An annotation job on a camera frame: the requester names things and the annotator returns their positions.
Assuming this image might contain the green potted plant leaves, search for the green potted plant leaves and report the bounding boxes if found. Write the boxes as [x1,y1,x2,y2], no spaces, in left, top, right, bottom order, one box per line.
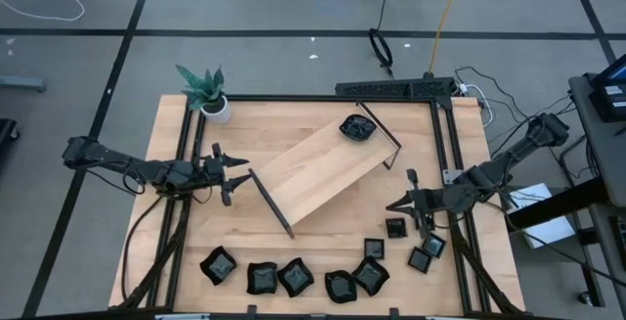
[175,64,226,112]

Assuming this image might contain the white plant pot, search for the white plant pot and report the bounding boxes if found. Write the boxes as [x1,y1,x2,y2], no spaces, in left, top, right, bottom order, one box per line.
[200,95,232,125]

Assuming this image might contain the yellow cable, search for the yellow cable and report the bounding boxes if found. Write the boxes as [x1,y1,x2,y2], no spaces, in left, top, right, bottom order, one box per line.
[427,0,466,75]

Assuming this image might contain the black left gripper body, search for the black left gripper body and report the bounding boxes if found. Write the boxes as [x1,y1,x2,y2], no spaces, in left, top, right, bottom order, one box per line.
[193,142,234,207]

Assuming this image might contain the black aluminium table frame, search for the black aluminium table frame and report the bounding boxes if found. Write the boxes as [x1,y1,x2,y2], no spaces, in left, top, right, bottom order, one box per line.
[116,93,527,320]

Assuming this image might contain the black wavy-edged plate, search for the black wavy-edged plate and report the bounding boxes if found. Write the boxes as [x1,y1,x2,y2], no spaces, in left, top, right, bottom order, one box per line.
[276,256,316,298]
[338,113,379,143]
[324,269,359,304]
[246,260,279,296]
[199,245,239,287]
[350,255,391,297]

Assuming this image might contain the black square mini plate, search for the black square mini plate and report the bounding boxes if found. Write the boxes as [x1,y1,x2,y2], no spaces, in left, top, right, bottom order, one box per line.
[384,217,408,240]
[421,232,448,259]
[407,246,433,275]
[363,238,385,260]

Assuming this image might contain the black laptop blue screen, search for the black laptop blue screen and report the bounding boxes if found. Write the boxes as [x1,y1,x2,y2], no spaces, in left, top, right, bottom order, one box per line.
[594,54,626,86]

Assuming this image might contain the grey cart top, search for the grey cart top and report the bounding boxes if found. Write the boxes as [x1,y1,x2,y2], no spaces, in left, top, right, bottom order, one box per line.
[568,72,626,208]

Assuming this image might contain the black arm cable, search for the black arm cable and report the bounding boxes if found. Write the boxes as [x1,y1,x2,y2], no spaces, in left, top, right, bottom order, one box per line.
[119,195,165,302]

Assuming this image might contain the silver mounting plate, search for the silver mounting plate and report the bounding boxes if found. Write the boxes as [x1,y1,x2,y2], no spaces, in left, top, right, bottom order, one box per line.
[442,167,464,186]

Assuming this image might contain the black cart frame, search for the black cart frame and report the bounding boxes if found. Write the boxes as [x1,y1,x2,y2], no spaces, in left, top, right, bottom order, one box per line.
[507,176,626,307]

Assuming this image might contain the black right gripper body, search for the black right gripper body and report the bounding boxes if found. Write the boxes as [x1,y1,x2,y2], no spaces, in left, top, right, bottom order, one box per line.
[406,168,461,239]

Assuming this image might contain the white paper sheet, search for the white paper sheet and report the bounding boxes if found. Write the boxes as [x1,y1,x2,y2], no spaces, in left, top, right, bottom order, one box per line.
[505,185,577,250]

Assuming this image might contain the thin black floor cable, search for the thin black floor cable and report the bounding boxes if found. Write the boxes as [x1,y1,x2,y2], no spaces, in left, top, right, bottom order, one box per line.
[454,65,578,160]
[508,225,626,288]

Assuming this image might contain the white plug cable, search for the white plug cable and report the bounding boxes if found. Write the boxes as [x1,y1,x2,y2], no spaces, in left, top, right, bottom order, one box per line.
[458,82,494,129]

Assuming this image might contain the black device with labels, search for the black device with labels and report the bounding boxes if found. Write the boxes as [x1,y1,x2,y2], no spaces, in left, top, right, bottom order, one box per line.
[589,82,626,123]

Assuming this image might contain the wooden shelf riser black legs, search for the wooden shelf riser black legs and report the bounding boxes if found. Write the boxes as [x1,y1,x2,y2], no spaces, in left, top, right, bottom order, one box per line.
[247,101,403,241]

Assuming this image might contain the grey flat bar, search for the grey flat bar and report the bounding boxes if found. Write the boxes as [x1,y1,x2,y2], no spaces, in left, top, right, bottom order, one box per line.
[0,75,47,93]

